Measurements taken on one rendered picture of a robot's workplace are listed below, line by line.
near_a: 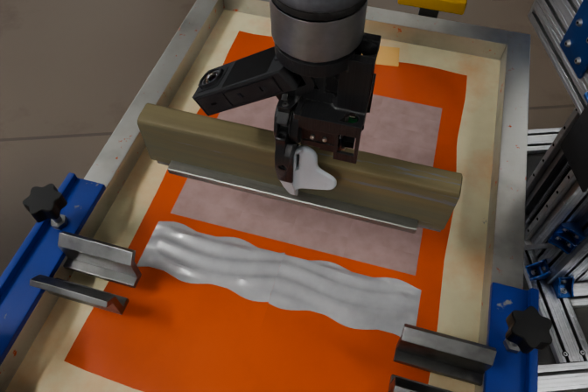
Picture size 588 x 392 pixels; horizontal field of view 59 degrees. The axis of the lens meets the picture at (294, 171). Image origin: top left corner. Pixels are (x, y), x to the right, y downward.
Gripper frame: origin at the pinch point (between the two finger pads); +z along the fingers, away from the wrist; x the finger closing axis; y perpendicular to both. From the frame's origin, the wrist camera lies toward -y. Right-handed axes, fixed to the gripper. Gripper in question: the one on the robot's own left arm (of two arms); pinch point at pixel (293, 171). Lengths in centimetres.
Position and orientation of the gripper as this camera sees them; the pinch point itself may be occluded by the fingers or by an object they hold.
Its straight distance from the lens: 59.3
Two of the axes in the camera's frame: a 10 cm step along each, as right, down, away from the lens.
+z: 0.1, 5.8, 8.1
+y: 9.6, 2.2, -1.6
